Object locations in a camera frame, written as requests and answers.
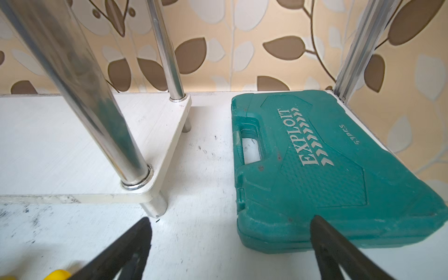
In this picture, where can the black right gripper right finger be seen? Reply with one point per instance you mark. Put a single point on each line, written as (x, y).
(335, 253)

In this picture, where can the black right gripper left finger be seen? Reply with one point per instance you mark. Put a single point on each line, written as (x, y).
(125, 259)

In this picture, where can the yellow rubber duck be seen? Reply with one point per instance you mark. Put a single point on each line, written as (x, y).
(59, 274)

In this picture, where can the green plastic tool case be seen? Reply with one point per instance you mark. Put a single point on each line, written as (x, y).
(298, 155)

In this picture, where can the white two-tier shelf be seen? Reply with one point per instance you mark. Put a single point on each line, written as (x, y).
(87, 146)

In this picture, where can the aluminium frame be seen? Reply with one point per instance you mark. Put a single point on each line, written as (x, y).
(372, 24)

